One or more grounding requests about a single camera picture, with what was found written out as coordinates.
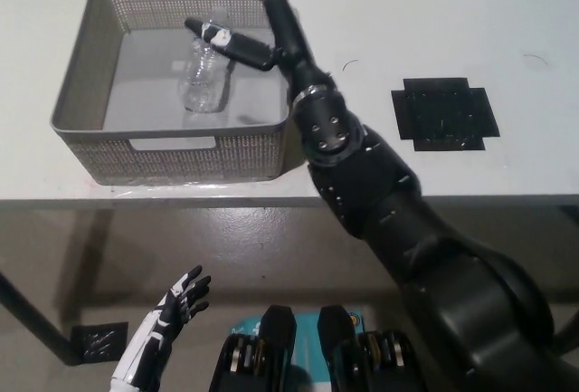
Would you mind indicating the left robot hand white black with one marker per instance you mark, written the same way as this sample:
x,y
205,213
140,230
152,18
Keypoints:
x,y
165,315

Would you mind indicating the black floor tape patch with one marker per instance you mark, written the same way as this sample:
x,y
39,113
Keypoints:
x,y
97,342

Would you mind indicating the grey perforated plastic basket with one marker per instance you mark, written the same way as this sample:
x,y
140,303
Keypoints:
x,y
249,159

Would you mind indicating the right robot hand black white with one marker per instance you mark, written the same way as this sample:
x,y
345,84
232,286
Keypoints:
x,y
289,43

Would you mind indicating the dark metal table leg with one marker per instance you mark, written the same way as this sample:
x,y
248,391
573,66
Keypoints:
x,y
36,317

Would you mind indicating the clear adhesive tape strip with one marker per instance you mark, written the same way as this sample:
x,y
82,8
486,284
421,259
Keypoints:
x,y
158,186

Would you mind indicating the clear plastic water bottle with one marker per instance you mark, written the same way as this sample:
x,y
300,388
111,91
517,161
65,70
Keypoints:
x,y
199,86

